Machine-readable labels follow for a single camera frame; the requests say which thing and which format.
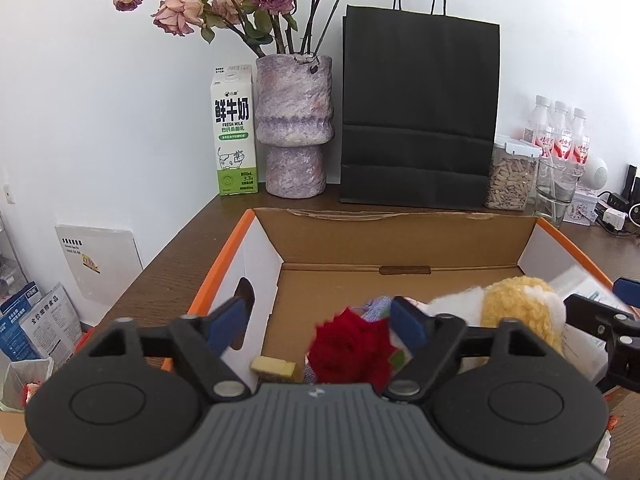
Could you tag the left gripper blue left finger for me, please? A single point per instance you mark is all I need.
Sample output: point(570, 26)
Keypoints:
point(199, 342)

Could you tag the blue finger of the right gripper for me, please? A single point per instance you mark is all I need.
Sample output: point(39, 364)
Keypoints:
point(617, 329)

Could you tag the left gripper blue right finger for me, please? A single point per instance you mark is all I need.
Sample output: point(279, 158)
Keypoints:
point(433, 342)

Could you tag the red green flower brooch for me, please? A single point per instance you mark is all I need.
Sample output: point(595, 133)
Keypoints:
point(350, 350)

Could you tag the white yellow plush toy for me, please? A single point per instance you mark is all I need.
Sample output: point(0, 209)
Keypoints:
point(532, 301)

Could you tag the white power adapter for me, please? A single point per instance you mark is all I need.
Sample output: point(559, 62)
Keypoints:
point(614, 218)

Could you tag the red orange cardboard box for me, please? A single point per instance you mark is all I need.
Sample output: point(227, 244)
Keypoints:
point(304, 267)

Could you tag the white tin box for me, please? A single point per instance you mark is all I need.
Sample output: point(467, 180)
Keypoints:
point(582, 209)

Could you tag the black power strip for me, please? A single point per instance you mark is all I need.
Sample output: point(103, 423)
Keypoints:
point(627, 200)

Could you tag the white board with sticker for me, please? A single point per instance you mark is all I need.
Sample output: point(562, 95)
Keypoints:
point(104, 262)

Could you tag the white round speaker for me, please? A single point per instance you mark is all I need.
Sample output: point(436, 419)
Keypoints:
point(595, 173)

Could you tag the empty clear glass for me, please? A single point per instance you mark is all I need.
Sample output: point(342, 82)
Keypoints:
point(555, 186)

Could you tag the blue white paper stack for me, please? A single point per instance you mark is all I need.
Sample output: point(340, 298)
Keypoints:
point(36, 326)

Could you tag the clear jar of seeds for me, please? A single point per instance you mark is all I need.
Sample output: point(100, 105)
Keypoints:
point(512, 173)

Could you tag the right water bottle red label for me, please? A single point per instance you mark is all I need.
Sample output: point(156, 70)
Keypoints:
point(580, 137)

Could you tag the purple textured vase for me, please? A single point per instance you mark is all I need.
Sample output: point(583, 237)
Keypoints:
point(293, 120)

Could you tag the black paper shopping bag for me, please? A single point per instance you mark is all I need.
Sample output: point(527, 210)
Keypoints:
point(420, 99)

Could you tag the green white milk carton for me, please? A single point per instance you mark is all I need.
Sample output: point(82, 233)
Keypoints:
point(234, 134)

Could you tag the dried pink rose bouquet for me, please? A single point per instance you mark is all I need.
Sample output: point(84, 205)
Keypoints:
point(288, 24)

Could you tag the purple burlap drawstring pouch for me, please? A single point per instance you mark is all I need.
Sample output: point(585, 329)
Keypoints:
point(376, 309)

